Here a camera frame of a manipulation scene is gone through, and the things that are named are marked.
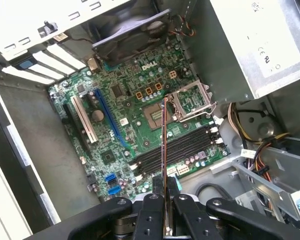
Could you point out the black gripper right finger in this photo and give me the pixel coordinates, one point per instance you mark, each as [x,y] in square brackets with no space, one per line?
[190,222]

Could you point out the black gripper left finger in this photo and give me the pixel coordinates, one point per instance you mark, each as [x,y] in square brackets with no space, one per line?
[150,222]

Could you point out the light blue pull tab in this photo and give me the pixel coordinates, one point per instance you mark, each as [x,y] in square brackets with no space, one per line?
[178,186]

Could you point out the blue SATA port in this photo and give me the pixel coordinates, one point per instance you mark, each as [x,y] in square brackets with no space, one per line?
[111,178]
[113,191]

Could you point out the silver drive cage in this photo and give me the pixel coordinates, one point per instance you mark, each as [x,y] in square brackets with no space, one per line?
[265,190]

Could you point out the green motherboard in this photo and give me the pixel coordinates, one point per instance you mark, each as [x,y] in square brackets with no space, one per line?
[140,140]

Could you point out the CPU socket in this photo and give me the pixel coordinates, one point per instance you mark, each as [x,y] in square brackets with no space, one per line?
[155,117]

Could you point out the blue expansion slot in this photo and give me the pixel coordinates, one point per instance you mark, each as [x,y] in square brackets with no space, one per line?
[110,117]

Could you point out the black expansion slot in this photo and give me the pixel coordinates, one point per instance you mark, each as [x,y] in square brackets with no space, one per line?
[76,130]

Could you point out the round coin cell battery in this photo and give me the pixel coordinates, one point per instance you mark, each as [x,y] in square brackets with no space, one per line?
[98,115]

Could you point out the round grey speaker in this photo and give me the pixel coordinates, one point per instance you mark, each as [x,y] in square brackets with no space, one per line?
[265,130]

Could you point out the white expansion slot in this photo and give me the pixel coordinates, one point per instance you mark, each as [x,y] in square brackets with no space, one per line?
[84,120]

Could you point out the metal socket cover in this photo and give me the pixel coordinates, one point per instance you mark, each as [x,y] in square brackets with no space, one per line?
[188,87]

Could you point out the black PC case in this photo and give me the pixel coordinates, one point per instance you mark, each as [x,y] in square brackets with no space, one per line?
[35,130]

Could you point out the black case fan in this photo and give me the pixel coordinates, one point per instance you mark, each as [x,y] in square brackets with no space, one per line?
[130,37]

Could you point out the grey power supply unit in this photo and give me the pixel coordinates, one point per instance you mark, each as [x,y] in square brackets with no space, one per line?
[227,37]

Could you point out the blue slot clip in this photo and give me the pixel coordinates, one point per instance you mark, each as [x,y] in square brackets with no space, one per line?
[27,64]

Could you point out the black case latch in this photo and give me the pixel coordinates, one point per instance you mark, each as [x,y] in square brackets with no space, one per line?
[48,26]

